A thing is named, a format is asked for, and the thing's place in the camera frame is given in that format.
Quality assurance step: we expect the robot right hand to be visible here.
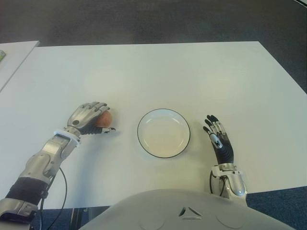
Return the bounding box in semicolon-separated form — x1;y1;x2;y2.
202;114;235;166

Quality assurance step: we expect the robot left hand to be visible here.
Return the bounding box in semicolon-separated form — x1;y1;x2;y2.
66;101;116;136

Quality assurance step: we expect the red apple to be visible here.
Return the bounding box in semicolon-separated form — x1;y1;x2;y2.
94;110;113;127

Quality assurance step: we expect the white plate black rim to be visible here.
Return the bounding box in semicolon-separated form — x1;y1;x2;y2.
137;108;192;159

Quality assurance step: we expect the grey robot torso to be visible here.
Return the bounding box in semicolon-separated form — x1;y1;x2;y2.
78;188;292;230

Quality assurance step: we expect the white side table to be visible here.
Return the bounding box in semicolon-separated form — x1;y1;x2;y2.
0;40;40;93

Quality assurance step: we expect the dark table leg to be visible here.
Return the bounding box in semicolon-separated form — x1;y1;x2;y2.
71;207;106;230

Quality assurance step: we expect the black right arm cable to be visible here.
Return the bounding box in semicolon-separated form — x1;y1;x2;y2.
208;172;226;196

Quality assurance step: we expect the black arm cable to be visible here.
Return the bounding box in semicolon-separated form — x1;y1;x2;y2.
37;167;68;230
208;172;226;196

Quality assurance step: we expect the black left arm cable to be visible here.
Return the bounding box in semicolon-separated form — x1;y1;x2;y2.
37;167;68;230

